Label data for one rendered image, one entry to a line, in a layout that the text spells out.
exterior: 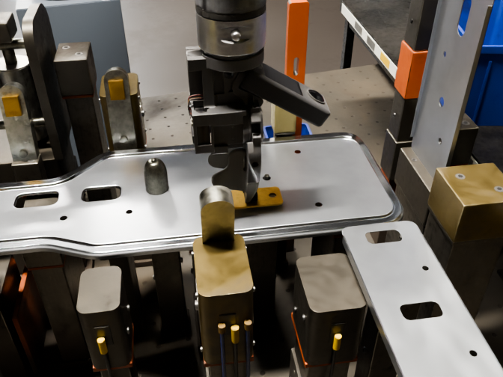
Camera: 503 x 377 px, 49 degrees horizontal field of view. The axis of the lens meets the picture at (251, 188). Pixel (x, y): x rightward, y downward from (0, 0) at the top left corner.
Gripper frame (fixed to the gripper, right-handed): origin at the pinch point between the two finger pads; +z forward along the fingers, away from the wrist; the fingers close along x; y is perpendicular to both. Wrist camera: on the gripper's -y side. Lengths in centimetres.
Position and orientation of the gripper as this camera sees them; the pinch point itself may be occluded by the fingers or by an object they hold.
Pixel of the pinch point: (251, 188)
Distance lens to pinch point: 73.0
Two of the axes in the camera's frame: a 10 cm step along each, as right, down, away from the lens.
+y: -9.9, 1.0, -1.2
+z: 0.0, 7.9, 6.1
